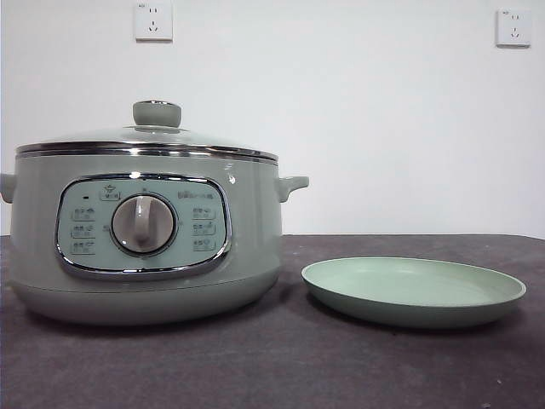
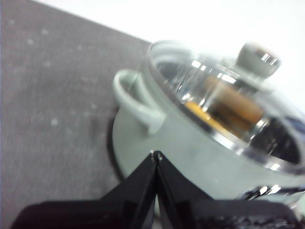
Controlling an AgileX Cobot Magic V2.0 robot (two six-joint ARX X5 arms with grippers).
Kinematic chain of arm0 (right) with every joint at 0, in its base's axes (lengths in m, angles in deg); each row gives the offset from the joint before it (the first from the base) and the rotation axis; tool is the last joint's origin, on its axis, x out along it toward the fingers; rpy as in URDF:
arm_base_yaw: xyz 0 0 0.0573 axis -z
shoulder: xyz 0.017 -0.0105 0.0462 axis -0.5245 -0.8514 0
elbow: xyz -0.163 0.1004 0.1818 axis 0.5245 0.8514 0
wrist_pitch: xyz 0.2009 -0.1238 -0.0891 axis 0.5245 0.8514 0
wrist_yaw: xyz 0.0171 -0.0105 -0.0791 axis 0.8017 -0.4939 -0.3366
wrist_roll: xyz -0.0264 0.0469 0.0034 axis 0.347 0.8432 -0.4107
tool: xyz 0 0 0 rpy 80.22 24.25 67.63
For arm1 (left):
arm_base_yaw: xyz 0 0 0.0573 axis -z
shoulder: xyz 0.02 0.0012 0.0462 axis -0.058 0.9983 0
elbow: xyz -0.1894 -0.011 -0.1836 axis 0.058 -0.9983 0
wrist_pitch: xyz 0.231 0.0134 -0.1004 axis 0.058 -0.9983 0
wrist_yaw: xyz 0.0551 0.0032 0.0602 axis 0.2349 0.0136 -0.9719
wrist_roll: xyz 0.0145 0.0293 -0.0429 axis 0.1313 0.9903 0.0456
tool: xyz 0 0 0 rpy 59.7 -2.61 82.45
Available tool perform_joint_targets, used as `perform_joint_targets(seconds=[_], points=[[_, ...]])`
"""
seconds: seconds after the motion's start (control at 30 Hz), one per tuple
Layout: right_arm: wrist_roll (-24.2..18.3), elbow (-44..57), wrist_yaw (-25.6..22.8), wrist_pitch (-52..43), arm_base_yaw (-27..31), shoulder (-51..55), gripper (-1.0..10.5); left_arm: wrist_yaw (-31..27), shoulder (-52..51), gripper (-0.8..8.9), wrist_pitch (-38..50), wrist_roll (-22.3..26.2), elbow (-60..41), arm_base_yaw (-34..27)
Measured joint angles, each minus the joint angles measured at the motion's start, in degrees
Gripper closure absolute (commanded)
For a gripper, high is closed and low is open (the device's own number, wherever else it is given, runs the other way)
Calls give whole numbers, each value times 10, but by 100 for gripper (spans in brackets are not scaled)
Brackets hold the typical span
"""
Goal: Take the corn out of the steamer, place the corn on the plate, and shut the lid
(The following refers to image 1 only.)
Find glass lid with green knob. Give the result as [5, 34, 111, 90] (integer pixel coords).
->
[15, 100, 280, 159]

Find pale green electric steamer pot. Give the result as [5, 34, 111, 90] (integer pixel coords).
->
[0, 147, 311, 327]

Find pale green round plate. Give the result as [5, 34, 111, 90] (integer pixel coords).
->
[301, 256, 528, 330]

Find white wall socket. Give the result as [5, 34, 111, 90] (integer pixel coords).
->
[135, 1, 175, 43]
[495, 9, 533, 49]

